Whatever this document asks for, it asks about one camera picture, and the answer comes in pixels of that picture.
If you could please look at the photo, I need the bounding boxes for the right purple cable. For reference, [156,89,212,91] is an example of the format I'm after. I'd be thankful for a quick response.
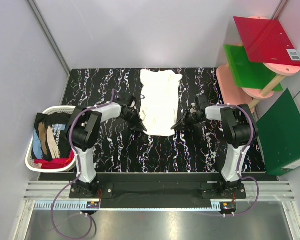
[209,102,260,216]

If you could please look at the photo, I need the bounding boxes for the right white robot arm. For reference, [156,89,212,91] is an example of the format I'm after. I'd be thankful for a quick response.
[171,95,258,199]

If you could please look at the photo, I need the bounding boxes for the white daisy t-shirt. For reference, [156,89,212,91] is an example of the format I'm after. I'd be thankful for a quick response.
[139,69,183,137]

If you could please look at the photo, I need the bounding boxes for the aluminium frame rail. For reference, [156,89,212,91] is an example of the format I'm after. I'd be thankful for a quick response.
[23,181,294,201]

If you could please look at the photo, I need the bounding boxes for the pink wooden shelf stand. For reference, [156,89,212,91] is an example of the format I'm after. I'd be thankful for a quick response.
[216,16,300,111]

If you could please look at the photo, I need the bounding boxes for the black printed t-shirt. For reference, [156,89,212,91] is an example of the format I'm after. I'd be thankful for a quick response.
[31,112,72,161]

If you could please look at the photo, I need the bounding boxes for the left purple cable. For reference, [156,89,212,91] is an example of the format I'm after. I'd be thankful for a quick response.
[50,88,121,239]

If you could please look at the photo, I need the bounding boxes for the grey slotted cable duct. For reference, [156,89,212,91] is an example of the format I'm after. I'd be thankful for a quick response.
[34,200,100,211]

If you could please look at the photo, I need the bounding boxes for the light green plastic folder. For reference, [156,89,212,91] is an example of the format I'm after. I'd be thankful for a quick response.
[224,44,277,90]

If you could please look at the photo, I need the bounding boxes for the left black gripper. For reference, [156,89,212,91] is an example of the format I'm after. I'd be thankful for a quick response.
[121,109,147,133]

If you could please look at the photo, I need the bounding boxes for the black marble table mat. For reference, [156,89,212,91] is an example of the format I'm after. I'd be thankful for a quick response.
[64,67,267,174]

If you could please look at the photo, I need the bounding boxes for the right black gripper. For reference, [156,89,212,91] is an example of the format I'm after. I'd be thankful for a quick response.
[171,109,204,132]

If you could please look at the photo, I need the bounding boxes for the red plastic folder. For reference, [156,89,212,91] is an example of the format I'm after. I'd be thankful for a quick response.
[233,16,300,67]

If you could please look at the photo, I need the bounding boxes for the corner aluminium post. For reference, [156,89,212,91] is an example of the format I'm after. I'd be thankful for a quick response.
[25,0,71,76]

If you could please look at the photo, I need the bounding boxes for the dark green ring binder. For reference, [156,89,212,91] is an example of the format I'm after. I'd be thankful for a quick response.
[257,89,300,176]

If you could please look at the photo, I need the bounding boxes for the purple cable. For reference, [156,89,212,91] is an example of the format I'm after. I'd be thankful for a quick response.
[50,88,121,239]
[209,102,260,216]

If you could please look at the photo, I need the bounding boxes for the red t-shirt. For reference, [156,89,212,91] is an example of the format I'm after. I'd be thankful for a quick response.
[34,150,75,170]

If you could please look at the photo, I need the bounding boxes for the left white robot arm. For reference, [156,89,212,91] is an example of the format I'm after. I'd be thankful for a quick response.
[65,94,147,198]

